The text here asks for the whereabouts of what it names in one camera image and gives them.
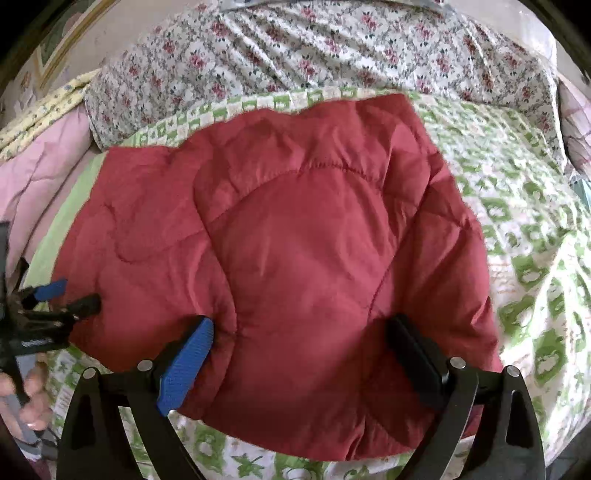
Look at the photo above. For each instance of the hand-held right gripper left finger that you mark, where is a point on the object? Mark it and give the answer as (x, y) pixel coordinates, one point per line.
(184, 369)

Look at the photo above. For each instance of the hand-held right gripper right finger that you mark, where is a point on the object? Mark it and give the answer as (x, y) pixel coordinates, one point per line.
(415, 360)

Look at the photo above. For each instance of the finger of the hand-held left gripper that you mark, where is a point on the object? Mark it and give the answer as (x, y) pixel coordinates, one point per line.
(85, 305)
(51, 290)

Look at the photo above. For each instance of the red quilted jacket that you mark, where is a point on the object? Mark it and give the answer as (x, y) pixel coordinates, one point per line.
(300, 254)

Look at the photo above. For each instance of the person's left hand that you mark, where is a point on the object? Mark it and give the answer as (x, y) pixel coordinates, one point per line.
(39, 383)

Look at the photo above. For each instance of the pink blanket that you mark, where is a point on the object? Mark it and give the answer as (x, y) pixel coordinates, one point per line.
(41, 175)

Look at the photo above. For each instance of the yellow floral cloth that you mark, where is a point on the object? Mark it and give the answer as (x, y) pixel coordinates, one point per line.
(37, 120)

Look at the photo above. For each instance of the green checkered bed sheet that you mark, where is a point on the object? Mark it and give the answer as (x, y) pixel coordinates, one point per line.
(521, 207)

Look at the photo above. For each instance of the light blue cloth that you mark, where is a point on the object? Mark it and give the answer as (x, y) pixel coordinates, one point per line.
(582, 191)

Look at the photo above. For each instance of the pink patterned pillow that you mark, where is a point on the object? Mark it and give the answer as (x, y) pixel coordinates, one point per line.
(579, 129)

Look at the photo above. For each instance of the rose floral quilt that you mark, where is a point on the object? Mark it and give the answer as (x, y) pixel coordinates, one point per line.
(323, 50)

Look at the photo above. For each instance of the framed wall picture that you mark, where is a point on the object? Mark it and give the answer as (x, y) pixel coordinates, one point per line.
(60, 46)

